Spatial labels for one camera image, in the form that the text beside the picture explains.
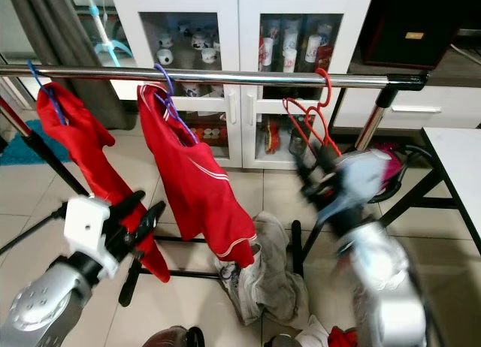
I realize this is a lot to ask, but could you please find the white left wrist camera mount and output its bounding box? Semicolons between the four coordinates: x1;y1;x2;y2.
63;196;121;280

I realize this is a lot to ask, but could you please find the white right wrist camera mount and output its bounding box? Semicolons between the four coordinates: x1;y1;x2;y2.
316;150;398;226

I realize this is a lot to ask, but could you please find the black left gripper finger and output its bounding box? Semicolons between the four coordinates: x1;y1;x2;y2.
118;191;146;222
134;202;166;250

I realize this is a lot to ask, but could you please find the white cylinder canister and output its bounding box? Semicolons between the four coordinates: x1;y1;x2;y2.
281;48;298;72

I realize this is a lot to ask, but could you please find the red round tin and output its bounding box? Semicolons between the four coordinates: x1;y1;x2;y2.
262;122;280;155

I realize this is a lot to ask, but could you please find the red and white bottle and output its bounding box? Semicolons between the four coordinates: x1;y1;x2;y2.
259;36;274;68

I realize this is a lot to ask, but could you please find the purple plastic hanger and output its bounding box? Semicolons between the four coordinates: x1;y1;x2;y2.
153;62;201;146

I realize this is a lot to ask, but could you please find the robot tether cable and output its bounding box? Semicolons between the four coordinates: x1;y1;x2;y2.
0;204;68;255

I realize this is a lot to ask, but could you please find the red shirt with white stripes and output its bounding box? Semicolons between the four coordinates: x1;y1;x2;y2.
136;83;259;268

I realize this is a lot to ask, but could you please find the white cloth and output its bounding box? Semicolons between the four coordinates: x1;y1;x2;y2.
265;315;331;347

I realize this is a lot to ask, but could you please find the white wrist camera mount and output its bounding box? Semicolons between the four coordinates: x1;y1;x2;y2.
316;150;398;226
63;196;121;280

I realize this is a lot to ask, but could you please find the chrome clothes rack black frame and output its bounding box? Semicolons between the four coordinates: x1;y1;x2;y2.
0;64;431;306

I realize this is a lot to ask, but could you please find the blue hanger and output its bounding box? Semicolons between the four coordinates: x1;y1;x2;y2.
26;59;68;127

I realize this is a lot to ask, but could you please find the grey white clothes heap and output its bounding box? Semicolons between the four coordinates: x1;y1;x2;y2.
214;210;303;325

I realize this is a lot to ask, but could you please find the red hanger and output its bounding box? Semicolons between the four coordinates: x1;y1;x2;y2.
281;66;343;160

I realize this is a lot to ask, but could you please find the white ceramic jar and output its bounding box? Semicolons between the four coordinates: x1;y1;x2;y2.
155;49;174;67

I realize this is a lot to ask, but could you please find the black box with gold label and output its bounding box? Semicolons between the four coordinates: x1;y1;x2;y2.
355;0;481;70

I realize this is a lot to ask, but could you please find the magenta fabric item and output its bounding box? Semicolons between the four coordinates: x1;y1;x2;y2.
382;143;408;186

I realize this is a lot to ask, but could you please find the white glass-door cabinet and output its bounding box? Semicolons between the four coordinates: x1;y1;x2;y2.
109;0;377;171

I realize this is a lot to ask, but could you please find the grey curtain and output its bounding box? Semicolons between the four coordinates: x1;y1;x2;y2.
4;0;132;131

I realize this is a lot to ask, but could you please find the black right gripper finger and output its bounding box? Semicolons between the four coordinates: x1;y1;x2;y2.
314;144;340;177
293;148;318;184

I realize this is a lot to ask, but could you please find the teal floor mat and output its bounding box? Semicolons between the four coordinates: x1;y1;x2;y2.
0;119;50;167

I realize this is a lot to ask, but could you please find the red cloth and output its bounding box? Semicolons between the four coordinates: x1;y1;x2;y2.
327;326;358;347

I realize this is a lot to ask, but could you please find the plain red garment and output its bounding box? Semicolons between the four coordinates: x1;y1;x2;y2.
35;82;171;282

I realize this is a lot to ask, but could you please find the glass bottle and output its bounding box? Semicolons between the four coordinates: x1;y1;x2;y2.
289;118;309;155

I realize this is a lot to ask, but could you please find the white drawer unit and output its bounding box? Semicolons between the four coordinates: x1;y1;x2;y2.
334;84;481;131

